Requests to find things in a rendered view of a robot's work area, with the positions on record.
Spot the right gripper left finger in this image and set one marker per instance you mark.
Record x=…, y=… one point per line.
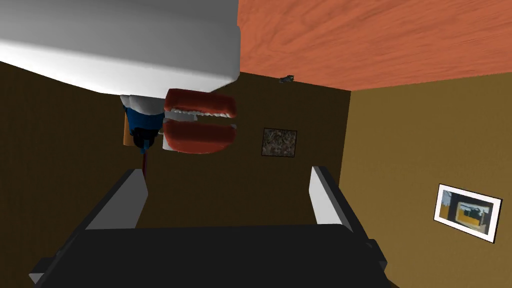
x=120, y=204

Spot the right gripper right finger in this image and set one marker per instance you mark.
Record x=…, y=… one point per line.
x=326, y=202

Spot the red denture model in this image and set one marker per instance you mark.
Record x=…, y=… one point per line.
x=198, y=136

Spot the white table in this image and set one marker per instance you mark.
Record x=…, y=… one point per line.
x=120, y=44

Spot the dark mottled wall picture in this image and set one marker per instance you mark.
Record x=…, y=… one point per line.
x=279, y=142

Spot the white framed wall picture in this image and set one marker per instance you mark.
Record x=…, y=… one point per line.
x=467, y=212

